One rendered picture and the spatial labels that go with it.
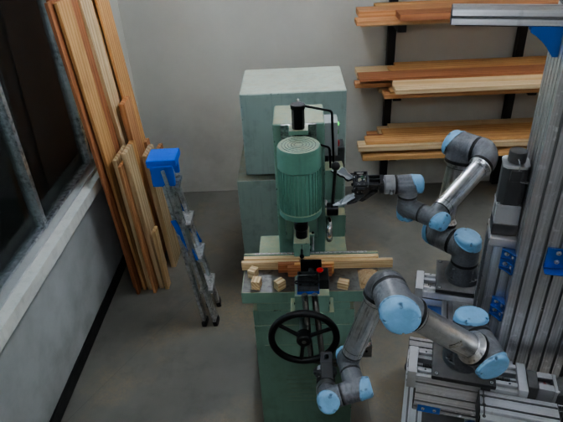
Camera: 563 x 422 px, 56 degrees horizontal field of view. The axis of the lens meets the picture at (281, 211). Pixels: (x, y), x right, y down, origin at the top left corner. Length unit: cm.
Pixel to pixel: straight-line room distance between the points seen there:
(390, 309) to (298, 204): 67
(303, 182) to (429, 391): 94
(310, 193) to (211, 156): 272
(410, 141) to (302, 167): 231
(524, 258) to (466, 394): 57
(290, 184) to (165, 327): 174
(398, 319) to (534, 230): 61
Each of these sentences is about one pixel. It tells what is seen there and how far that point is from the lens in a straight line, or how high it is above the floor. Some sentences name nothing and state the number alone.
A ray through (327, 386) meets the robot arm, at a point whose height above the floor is 88.
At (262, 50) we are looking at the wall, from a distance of 436.
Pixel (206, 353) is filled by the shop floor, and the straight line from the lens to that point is 330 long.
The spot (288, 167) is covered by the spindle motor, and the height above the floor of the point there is 144.
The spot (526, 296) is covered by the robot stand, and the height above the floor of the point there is 105.
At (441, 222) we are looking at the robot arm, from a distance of 203.
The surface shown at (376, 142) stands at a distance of 420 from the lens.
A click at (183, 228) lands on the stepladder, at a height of 75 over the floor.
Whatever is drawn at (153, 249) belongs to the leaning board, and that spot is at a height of 33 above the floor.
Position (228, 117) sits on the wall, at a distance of 456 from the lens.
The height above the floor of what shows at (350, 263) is 93.
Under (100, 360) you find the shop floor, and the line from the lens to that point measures 344.
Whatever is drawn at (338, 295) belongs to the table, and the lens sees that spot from 227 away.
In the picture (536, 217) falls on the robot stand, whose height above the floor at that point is 138.
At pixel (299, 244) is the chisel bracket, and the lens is 224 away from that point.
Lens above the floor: 236
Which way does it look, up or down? 32 degrees down
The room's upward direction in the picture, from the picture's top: 3 degrees counter-clockwise
